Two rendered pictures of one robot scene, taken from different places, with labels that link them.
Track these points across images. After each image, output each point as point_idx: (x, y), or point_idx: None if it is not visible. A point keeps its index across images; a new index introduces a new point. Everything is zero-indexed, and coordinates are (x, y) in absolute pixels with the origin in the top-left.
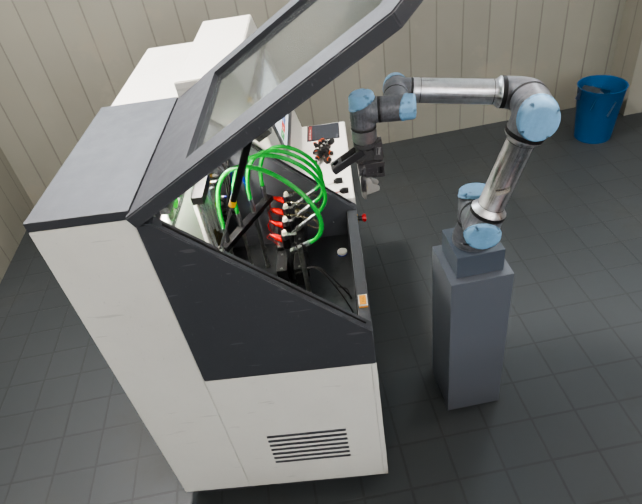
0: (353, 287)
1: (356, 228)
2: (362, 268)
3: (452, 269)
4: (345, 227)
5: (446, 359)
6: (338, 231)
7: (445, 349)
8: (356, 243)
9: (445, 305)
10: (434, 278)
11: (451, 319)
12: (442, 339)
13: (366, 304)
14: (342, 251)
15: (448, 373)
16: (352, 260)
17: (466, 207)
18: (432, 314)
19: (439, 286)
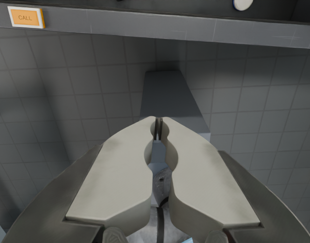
0: (147, 8)
1: (255, 39)
2: (125, 32)
3: (161, 143)
4: (302, 17)
5: (149, 87)
6: (303, 0)
7: (152, 90)
8: (206, 31)
9: (155, 112)
10: (192, 112)
11: (140, 112)
12: (161, 91)
13: (12, 23)
14: (241, 0)
15: (145, 84)
16: (156, 14)
17: (154, 242)
18: (190, 90)
19: (176, 114)
